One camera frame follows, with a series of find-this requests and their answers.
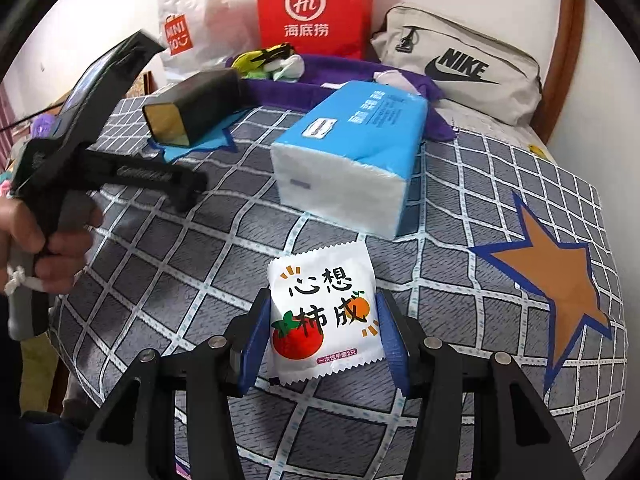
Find white Miniso plastic bag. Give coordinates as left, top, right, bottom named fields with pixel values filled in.
left=157, top=0, right=256, bottom=84

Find brown wooden door frame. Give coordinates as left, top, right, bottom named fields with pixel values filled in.
left=530, top=0, right=586, bottom=144

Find grey checked bed sheet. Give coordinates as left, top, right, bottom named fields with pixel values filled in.
left=51, top=107, right=628, bottom=479

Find purple plush toy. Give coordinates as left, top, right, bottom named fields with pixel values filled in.
left=30, top=113, right=56, bottom=139

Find blue tissue pack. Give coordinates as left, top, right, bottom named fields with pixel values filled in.
left=270, top=81, right=428, bottom=240

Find red paper shopping bag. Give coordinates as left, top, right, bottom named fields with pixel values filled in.
left=257, top=0, right=373, bottom=58

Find purple towel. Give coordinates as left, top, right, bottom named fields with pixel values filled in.
left=240, top=54, right=457, bottom=142

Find beige Nike waist bag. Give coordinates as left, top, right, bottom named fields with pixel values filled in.
left=371, top=3, right=541, bottom=126

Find yellow Adidas pouch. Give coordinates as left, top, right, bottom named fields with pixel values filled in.
left=231, top=44, right=296, bottom=76

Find person's left hand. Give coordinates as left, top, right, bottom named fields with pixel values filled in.
left=1, top=196, right=103, bottom=295

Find white socks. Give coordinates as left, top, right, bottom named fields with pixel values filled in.
left=262, top=54, right=305, bottom=81

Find black rectangular tin box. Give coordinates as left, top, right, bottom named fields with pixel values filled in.
left=142, top=68, right=242, bottom=148

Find white mesh net bag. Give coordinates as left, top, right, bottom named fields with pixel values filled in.
left=373, top=70, right=426, bottom=96

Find white tomato print packet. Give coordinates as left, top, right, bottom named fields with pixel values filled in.
left=267, top=242, right=384, bottom=385

